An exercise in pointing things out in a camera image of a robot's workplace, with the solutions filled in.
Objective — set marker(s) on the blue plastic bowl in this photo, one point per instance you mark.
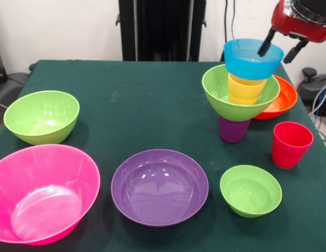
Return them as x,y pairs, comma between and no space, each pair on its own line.
247,68

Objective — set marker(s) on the purple plastic bowl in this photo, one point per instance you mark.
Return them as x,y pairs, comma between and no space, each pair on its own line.
157,189

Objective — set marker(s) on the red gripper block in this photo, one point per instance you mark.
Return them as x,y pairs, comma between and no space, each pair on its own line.
286,22

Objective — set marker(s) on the black chair base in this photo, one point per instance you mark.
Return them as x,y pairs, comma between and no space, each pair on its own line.
310,84
10,86

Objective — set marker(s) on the yellow plastic cup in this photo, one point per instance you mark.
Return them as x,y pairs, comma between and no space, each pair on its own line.
244,92

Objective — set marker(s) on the small green plastic bowl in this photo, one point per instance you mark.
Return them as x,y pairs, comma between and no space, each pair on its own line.
249,194

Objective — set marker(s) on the purple plastic cup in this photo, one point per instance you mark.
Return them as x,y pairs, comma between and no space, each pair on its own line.
232,131

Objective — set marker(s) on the red plastic cup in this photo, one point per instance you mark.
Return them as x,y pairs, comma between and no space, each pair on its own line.
289,149

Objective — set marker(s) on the orange-red plastic bowl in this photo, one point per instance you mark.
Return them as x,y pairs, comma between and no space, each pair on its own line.
284,102

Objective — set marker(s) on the large pink plastic bowl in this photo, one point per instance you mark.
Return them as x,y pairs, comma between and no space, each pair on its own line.
47,194

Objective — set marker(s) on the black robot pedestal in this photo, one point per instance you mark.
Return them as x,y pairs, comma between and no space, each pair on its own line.
163,26

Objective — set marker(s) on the dark green tablecloth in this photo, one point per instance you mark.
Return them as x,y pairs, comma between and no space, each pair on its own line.
163,126

